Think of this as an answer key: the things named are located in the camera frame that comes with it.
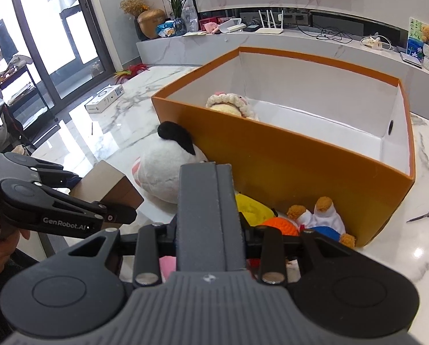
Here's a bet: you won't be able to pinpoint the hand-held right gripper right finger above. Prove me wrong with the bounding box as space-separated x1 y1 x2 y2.
239 212 355 284

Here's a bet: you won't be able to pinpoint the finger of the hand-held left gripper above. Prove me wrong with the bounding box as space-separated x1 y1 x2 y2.
2 152 83 188
0 179 138 240

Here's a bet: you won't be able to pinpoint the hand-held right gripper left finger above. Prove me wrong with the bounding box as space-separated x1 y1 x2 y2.
69 223 179 288

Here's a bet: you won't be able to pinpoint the small brown cardboard box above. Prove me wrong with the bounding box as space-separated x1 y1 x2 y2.
70 160 145 223

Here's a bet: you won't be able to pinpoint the person's left hand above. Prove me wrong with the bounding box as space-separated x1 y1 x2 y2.
0 219 32 280

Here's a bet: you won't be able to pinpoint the orange crochet ball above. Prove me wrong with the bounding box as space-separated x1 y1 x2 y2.
257 217 302 238

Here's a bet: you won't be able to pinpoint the bright pink soft item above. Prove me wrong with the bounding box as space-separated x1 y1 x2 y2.
158 256 178 281

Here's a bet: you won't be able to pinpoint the yellow soft toy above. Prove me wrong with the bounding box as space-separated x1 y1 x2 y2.
235 193 277 226

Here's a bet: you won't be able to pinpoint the blue crochet toy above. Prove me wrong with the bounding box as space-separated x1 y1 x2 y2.
309 226 341 242

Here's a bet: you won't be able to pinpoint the small bear doll white clothes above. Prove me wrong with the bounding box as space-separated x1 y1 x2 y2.
286 196 357 249

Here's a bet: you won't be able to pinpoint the white plush with black tuft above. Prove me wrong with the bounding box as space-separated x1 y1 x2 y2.
132 121 211 205

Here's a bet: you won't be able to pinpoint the flat white product box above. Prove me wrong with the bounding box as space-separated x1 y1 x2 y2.
84 84 125 114

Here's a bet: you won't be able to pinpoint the black framed glass door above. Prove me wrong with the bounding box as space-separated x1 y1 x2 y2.
4 0 110 117

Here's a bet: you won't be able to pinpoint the plush doll with frilled hat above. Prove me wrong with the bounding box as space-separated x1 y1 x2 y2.
205 91 260 121

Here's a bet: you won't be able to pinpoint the metal scissors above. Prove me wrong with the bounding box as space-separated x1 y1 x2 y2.
406 205 429 224

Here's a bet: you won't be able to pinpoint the golden round vase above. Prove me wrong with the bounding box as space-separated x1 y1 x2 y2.
137 8 167 40

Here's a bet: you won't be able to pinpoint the blue white snack bag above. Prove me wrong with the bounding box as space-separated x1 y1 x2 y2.
156 20 178 39

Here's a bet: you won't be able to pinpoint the dried yellow flowers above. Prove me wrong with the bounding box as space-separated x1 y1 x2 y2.
120 0 152 17

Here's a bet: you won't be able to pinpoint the white marble tv console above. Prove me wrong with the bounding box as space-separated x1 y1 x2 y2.
135 7 429 92

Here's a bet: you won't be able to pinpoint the white router with antennas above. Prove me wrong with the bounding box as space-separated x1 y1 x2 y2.
255 9 285 35

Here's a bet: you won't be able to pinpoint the white plastic tray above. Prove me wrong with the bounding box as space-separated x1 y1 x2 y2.
219 18 247 34

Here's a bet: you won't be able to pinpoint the grey tablet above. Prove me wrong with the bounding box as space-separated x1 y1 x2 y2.
397 46 424 70

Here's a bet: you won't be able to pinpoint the flower painting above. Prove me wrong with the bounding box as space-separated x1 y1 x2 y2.
406 16 429 60

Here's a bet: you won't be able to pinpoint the black cables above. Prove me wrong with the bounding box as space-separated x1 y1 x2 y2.
296 22 353 44

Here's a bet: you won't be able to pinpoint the white charger with cable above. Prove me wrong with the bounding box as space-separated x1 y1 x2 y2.
360 34 395 51

